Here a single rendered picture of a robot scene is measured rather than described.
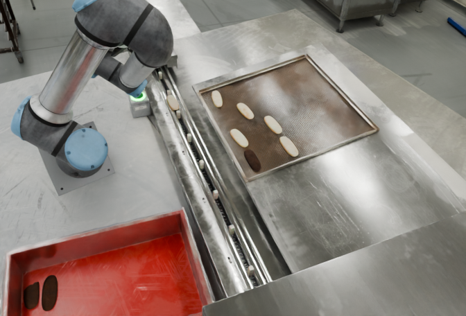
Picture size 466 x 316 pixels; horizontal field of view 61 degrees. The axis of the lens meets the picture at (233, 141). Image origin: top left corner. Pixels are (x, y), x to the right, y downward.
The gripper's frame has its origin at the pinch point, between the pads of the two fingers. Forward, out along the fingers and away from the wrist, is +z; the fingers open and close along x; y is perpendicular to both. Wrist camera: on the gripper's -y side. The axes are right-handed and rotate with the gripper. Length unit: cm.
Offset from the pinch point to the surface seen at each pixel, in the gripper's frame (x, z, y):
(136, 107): -21.6, -4.8, -10.0
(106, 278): -68, -55, -16
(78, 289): -67, -59, -22
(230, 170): -56, -14, 18
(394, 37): -21, 272, 150
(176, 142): -40.0, -14.2, 3.2
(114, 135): -28.8, -11.7, -19.5
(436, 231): -71, -79, 64
